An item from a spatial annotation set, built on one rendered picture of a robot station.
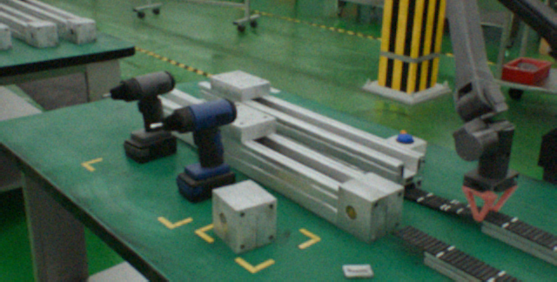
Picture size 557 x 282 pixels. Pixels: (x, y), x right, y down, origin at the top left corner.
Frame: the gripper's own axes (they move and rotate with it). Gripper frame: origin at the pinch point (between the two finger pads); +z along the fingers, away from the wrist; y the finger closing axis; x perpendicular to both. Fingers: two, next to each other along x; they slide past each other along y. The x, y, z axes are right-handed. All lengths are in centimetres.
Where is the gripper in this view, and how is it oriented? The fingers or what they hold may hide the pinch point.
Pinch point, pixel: (485, 212)
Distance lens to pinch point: 135.8
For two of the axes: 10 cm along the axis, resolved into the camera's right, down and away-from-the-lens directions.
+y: -7.6, 2.2, -6.1
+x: 6.4, 2.8, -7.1
